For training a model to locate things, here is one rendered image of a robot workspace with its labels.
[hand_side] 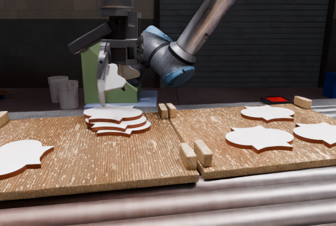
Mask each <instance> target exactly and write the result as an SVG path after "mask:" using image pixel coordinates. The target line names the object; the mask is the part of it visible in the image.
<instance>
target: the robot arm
mask: <svg viewBox="0 0 336 226"><path fill-rule="evenodd" d="M235 1H236V0H204V2H203V3H202V5H201V6H200V8H199V9H198V11H197V12H196V14H195V15H194V17H193V18H192V19H191V21H190V22H189V24H188V25H187V27H186V28H185V30H184V31H183V33H182V34H181V36H180V37H179V39H178V40H177V41H175V42H173V41H172V40H171V39H170V38H169V37H168V36H167V35H166V34H164V33H163V32H162V31H161V30H159V29H158V28H157V27H155V26H153V25H150V26H149V27H148V28H147V29H146V30H144V31H143V32H142V34H140V18H142V14H141V12H138V11H133V10H131V9H133V8H134V0H98V7H99V8H100V9H102V10H100V16H101V17H109V21H106V22H105V23H103V24H101V25H100V26H98V27H96V28H95V29H93V30H91V31H90V32H88V33H86V34H85V35H83V36H81V37H77V38H76V39H75V40H74V41H73V42H72V43H70V44H69V45H68V47H69V49H70V51H71V52H72V54H77V53H85V52H87V51H88V49H89V48H90V47H92V46H94V45H95V44H97V43H99V42H100V41H101V43H100V52H99V55H98V60H97V91H98V98H99V101H100V104H101V106H103V107H105V103H106V93H107V92H109V91H113V90H117V89H122V90H123V91H126V81H127V82H128V83H130V84H131V85H133V86H135V87H137V86H138V85H139V84H140V83H141V81H142V79H143V77H144V75H145V73H146V71H147V70H148V69H149V68H150V67H152V68H153V69H154V70H155V72H156V73H157V74H158V75H159V76H160V77H161V78H162V80H163V81H164V82H166V84H167V85H168V86H170V87H177V86H180V85H182V84H183V83H185V82H186V81H188V80H189V79H190V78H191V77H192V76H193V75H194V73H195V68H194V67H193V65H194V63H195V62H196V54H197V52H198V51H199V50H200V48H201V47H202V46H203V44H204V43H205V42H206V40H207V39H208V38H209V36H210V35H211V33H212V32H213V31H214V29H215V28H216V27H217V25H218V24H219V23H220V21H221V20H222V19H223V17H224V16H225V14H226V13H227V12H228V10H229V9H230V8H231V6H232V5H233V4H234V2H235ZM119 20H120V23H119Z"/></svg>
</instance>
